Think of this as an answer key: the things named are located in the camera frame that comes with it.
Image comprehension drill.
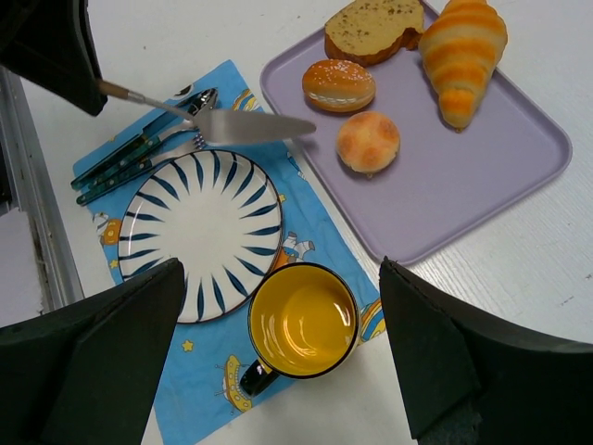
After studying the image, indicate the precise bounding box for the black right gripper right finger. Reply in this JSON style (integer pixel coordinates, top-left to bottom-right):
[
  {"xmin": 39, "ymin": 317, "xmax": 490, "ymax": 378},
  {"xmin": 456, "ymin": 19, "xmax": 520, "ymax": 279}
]
[{"xmin": 379, "ymin": 260, "xmax": 592, "ymax": 444}]

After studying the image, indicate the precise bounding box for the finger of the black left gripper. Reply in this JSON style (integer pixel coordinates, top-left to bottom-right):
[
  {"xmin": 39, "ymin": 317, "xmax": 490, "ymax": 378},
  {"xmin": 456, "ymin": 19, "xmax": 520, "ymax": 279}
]
[{"xmin": 1, "ymin": 0, "xmax": 107, "ymax": 116}]

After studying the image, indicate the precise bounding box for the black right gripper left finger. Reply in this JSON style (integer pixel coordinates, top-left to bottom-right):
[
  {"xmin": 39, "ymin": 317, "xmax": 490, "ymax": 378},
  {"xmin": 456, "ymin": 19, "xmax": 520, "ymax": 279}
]
[{"xmin": 1, "ymin": 259, "xmax": 184, "ymax": 444}]

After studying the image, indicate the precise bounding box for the round golden bread roll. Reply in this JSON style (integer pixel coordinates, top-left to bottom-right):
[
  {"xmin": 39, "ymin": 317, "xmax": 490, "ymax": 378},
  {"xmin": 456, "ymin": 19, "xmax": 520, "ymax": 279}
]
[{"xmin": 335, "ymin": 111, "xmax": 401, "ymax": 177}]

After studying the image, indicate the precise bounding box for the yellow enamel mug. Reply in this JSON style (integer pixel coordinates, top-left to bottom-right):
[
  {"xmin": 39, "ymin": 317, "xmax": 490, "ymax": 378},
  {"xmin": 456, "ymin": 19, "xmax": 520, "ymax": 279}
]
[{"xmin": 239, "ymin": 262, "xmax": 361, "ymax": 397}]

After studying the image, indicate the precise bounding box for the white blue striped plate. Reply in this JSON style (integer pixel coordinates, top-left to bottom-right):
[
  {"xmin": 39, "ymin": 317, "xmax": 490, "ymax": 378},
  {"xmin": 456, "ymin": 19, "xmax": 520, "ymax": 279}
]
[{"xmin": 118, "ymin": 149, "xmax": 284, "ymax": 324}]

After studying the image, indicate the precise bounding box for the lavender plastic tray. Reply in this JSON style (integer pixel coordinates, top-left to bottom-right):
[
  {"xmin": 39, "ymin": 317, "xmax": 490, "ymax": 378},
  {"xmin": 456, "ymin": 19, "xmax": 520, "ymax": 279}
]
[{"xmin": 260, "ymin": 32, "xmax": 573, "ymax": 264}]

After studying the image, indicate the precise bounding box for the sesame cream bun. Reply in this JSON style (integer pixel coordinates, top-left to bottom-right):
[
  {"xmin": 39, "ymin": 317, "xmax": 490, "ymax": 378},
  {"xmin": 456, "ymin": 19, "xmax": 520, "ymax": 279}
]
[{"xmin": 301, "ymin": 59, "xmax": 376, "ymax": 113}]

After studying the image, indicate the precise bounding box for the brown toast slice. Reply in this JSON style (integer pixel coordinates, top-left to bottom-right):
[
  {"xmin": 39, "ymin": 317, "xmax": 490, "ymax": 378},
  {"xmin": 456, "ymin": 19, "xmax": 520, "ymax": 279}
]
[{"xmin": 324, "ymin": 0, "xmax": 424, "ymax": 67}]

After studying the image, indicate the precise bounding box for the orange striped croissant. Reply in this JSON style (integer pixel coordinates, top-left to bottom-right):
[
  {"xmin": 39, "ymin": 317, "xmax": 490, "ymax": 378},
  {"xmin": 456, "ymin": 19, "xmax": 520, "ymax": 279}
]
[{"xmin": 419, "ymin": 1, "xmax": 509, "ymax": 133}]

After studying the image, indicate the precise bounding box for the aluminium table frame rail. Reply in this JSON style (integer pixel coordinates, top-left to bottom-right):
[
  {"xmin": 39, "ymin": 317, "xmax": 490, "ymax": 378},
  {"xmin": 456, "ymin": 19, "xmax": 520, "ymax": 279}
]
[{"xmin": 1, "ymin": 68, "xmax": 83, "ymax": 313}]

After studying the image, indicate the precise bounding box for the silver spoon teal handle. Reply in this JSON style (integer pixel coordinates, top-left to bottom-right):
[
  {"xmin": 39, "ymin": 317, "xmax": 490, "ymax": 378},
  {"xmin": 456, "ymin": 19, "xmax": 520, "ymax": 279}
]
[{"xmin": 70, "ymin": 88, "xmax": 219, "ymax": 190}]

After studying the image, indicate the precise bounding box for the silver fork teal handle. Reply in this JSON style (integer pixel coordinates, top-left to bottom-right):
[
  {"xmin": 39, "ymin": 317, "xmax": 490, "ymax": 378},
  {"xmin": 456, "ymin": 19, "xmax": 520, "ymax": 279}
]
[{"xmin": 76, "ymin": 133, "xmax": 207, "ymax": 206}]

